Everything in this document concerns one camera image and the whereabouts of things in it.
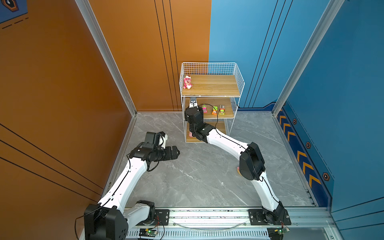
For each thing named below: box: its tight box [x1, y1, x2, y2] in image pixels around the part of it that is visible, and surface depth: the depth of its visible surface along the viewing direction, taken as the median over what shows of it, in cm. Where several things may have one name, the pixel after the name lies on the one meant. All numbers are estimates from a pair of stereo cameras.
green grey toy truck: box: [219, 105, 226, 116], surface depth 86 cm
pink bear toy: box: [183, 75, 193, 90], surface depth 74 cm
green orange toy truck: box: [211, 106, 218, 116], surface depth 87 cm
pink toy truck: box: [202, 104, 208, 114], surface depth 87 cm
